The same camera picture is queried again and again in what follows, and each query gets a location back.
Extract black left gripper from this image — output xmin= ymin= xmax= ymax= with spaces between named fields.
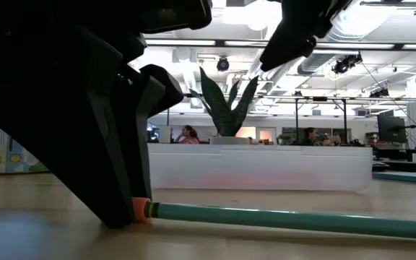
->
xmin=0 ymin=0 xmax=148 ymax=81

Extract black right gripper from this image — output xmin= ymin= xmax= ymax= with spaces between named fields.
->
xmin=259 ymin=0 xmax=354 ymax=72

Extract green pencil orange eraser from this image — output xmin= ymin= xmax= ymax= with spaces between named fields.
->
xmin=132 ymin=196 xmax=416 ymax=242

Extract white desk container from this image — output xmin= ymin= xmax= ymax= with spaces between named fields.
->
xmin=159 ymin=124 xmax=173 ymax=144

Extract black overhead crossbar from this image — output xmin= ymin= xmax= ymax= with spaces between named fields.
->
xmin=144 ymin=37 xmax=416 ymax=53

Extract green snake plant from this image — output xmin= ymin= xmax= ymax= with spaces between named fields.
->
xmin=188 ymin=66 xmax=261 ymax=138

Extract white plant pot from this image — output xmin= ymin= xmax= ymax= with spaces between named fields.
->
xmin=209 ymin=136 xmax=251 ymax=146

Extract clear pencil case teal lid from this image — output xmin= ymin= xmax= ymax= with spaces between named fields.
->
xmin=147 ymin=143 xmax=374 ymax=193

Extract black computer monitor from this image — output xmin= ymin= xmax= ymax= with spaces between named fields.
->
xmin=376 ymin=109 xmax=409 ymax=144

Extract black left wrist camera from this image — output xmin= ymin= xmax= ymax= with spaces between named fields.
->
xmin=141 ymin=0 xmax=214 ymax=35

